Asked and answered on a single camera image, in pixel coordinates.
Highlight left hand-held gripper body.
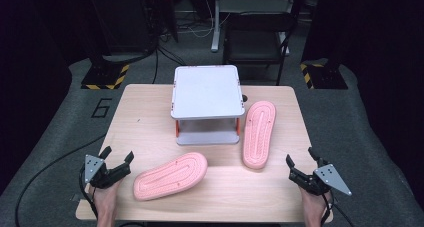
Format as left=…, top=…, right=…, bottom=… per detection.
left=83, top=154, right=132, bottom=190

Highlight black stand base yellow stripes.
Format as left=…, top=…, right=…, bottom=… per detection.
left=299, top=59, right=349, bottom=90
left=80, top=55, right=130, bottom=91

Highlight right hand-held gripper black cable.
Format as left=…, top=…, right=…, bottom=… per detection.
left=321, top=192, right=356, bottom=227

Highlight black folding chair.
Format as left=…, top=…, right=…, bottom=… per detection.
left=222, top=12, right=298, bottom=87

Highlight black equipment cabinet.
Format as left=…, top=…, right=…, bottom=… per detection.
left=84, top=0, right=158, bottom=55

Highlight person's left hand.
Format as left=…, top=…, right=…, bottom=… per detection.
left=88, top=181, right=123, bottom=215

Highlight long black floor cable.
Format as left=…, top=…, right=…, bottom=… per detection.
left=14, top=134, right=107, bottom=227

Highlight white shoe rack orange posts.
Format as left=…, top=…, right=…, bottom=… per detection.
left=170, top=65, right=246, bottom=146

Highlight black cable bundle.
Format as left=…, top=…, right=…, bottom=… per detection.
left=146, top=26, right=188, bottom=85

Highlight pink slipper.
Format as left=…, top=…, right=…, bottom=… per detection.
left=133, top=151, right=209, bottom=202
left=242, top=100, right=277, bottom=170

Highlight person's right hand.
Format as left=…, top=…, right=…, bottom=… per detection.
left=299, top=187, right=335, bottom=219

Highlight white metal desk frame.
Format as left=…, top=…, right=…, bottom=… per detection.
left=210, top=0, right=298, bottom=57

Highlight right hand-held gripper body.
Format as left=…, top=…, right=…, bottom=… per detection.
left=288, top=158, right=353, bottom=197

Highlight white cable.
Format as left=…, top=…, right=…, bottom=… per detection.
left=179, top=0, right=232, bottom=39

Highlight left hand-held gripper black cable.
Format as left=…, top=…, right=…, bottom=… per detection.
left=78, top=165, right=100, bottom=220

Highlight hand-held gripper black cable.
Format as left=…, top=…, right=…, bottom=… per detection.
left=321, top=192, right=356, bottom=227
left=78, top=165, right=100, bottom=220

